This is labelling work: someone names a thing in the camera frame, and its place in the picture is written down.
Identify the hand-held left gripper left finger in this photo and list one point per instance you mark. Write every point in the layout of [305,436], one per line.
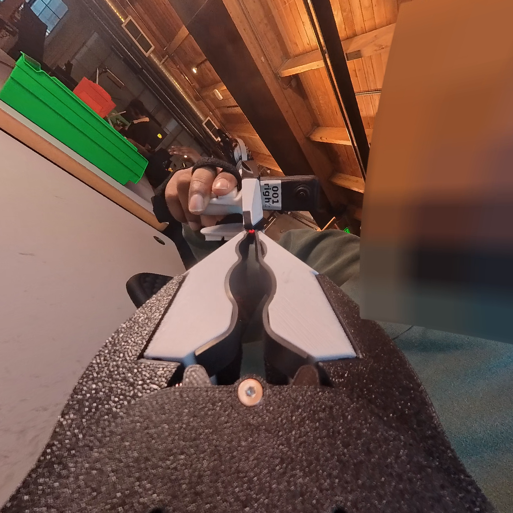
[192,312]

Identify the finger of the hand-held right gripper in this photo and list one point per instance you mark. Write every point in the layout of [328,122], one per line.
[252,200]

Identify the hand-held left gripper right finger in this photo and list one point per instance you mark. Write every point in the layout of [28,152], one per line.
[308,316]

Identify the person's right hand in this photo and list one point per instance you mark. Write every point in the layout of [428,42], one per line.
[180,192]

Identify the white headphones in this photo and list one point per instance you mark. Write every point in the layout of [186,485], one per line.
[240,150]

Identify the black wrist rest pad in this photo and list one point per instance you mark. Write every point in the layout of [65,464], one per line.
[144,284]

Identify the person's green sweatshirt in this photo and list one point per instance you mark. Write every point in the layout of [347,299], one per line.
[461,400]

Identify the wood edged table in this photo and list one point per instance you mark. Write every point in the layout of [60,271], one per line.
[80,170]

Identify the red plastic box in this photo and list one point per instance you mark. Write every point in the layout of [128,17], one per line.
[94,96]

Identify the green plastic box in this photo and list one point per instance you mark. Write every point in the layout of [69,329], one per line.
[60,112]

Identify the paned window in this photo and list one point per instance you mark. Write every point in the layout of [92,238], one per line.
[48,10]

